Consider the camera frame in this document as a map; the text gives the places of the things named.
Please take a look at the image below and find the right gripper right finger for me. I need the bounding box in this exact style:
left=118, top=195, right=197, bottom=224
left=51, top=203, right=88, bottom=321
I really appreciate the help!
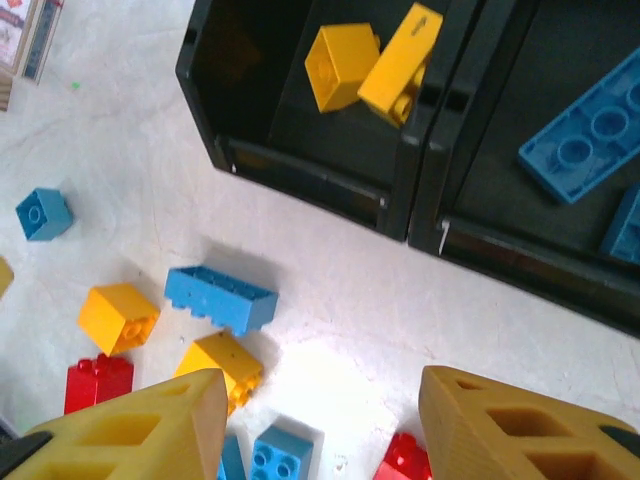
left=418, top=365, right=640, bottom=480

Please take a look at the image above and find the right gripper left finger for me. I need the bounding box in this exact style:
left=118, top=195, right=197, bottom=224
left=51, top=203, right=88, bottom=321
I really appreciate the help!
left=0, top=368, right=229, bottom=480

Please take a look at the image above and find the red lego brick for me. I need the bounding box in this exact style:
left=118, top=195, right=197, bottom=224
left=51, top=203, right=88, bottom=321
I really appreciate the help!
left=372, top=432, right=434, bottom=480
left=63, top=352, right=135, bottom=416

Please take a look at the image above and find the long blue lego brick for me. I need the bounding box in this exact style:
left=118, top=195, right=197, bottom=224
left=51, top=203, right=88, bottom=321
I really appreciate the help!
left=163, top=265, right=280, bottom=337
left=217, top=433, right=246, bottom=480
left=517, top=47, right=640, bottom=204

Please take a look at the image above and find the small blue lego brick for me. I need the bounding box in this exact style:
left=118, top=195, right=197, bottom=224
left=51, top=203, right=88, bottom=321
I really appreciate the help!
left=599, top=182, right=640, bottom=264
left=14, top=187, right=75, bottom=243

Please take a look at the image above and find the printed yellow lego brick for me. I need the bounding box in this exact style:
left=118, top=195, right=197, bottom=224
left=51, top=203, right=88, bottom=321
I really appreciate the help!
left=357, top=2, right=444, bottom=129

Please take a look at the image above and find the black plastic bin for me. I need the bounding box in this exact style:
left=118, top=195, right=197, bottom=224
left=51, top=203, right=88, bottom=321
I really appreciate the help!
left=174, top=0, right=489, bottom=244
left=407, top=0, right=640, bottom=339

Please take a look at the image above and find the playing card box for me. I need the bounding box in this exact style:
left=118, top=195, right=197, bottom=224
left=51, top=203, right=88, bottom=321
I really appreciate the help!
left=0, top=0, right=66, bottom=86

